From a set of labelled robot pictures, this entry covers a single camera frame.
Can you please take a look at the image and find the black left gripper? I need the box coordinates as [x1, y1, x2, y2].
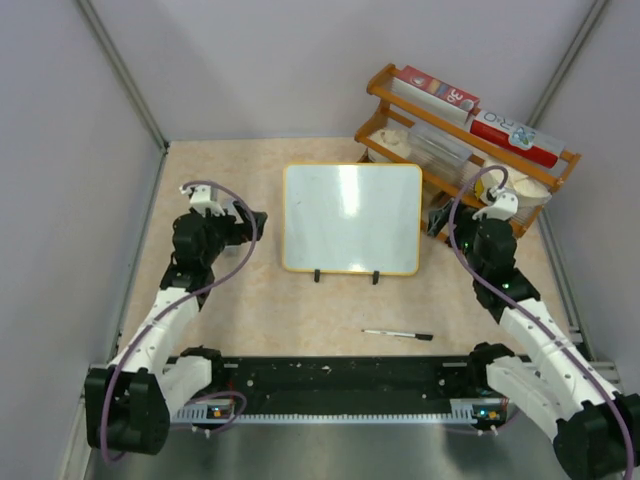
[197, 200, 266, 266]

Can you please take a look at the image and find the yellow framed whiteboard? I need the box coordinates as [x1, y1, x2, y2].
[282, 163, 423, 276]

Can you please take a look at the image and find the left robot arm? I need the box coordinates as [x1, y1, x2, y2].
[84, 201, 268, 461]

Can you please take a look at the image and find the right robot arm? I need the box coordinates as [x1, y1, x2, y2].
[427, 202, 639, 479]

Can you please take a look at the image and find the metal whiteboard stand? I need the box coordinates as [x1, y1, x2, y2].
[313, 269, 381, 285]

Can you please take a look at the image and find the clear plastic box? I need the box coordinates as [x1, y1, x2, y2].
[408, 124, 472, 184]

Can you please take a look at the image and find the white container left shelf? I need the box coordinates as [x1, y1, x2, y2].
[367, 128, 412, 163]

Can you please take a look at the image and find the orange wooden shelf rack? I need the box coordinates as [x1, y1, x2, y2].
[355, 64, 581, 236]

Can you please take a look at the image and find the white paper bag right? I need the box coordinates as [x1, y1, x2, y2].
[474, 166, 551, 208]

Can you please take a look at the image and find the red white wrap box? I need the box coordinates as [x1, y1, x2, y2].
[470, 110, 565, 168]

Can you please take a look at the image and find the red foil box upper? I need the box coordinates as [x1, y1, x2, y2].
[391, 65, 480, 125]

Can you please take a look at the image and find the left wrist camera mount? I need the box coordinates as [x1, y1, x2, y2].
[180, 184, 226, 217]

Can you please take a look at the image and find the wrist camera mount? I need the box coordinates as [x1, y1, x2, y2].
[180, 184, 226, 217]
[472, 186, 519, 221]

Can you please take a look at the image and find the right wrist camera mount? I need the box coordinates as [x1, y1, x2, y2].
[472, 186, 519, 221]

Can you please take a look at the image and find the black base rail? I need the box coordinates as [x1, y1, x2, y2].
[195, 356, 508, 420]

